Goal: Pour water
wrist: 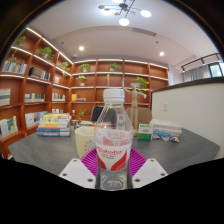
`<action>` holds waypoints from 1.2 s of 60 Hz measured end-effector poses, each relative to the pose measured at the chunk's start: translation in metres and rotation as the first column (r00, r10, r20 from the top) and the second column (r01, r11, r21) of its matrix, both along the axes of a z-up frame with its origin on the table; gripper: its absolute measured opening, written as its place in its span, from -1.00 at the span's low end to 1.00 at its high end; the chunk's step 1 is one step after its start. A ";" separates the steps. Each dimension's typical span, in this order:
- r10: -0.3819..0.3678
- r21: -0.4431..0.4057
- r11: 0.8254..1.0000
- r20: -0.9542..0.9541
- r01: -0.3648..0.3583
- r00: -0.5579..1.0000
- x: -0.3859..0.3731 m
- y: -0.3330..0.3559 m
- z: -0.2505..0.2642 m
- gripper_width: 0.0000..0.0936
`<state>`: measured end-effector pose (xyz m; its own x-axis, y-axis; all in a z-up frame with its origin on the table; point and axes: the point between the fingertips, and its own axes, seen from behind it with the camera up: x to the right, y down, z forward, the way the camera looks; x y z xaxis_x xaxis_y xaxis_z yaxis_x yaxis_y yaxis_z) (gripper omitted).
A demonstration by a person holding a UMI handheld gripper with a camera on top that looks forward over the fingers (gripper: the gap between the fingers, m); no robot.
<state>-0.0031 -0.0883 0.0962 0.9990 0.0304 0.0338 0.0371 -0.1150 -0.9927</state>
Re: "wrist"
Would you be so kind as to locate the grey curtain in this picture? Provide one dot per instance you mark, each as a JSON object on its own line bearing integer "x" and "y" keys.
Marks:
{"x": 196, "y": 73}

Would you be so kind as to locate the stack of white books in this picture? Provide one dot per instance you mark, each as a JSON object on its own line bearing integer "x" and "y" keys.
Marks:
{"x": 166, "y": 126}

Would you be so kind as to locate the black track light rail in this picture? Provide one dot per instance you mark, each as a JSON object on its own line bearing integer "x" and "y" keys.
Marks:
{"x": 201, "y": 60}

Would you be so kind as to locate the branched ceiling lamp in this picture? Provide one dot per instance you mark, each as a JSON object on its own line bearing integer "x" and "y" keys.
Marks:
{"x": 124, "y": 6}

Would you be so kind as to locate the wooden shelf unit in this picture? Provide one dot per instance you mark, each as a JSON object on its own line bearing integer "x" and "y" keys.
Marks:
{"x": 40, "y": 90}

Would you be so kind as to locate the tan chair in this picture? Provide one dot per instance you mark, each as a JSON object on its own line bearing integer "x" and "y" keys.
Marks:
{"x": 145, "y": 115}

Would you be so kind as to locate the dark chair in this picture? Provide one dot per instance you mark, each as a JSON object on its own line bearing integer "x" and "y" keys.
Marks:
{"x": 96, "y": 113}

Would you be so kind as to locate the white wall switch plate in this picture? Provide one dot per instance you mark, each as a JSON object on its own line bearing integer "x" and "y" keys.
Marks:
{"x": 165, "y": 107}

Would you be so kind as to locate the cream mug with red drawing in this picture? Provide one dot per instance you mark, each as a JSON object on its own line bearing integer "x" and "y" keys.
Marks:
{"x": 85, "y": 140}

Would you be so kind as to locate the white partition with dark top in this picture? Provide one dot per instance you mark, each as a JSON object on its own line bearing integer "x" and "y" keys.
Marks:
{"x": 193, "y": 113}

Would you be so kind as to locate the clear plastic water bottle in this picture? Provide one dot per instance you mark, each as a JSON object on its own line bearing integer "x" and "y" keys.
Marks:
{"x": 113, "y": 146}

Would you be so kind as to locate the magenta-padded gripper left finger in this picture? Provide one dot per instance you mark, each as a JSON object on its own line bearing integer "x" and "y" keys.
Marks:
{"x": 76, "y": 171}

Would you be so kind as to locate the window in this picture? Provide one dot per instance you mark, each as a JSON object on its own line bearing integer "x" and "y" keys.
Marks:
{"x": 216, "y": 70}

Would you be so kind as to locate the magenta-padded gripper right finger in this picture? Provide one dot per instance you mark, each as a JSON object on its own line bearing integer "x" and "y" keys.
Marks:
{"x": 150, "y": 171}

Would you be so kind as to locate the recessed ceiling lights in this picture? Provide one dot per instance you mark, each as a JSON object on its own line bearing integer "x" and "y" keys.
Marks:
{"x": 81, "y": 48}

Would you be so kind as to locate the stack of colourful books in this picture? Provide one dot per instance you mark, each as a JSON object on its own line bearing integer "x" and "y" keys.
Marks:
{"x": 53, "y": 126}

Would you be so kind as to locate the small blue and white item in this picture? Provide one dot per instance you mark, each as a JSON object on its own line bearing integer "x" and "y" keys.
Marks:
{"x": 173, "y": 139}

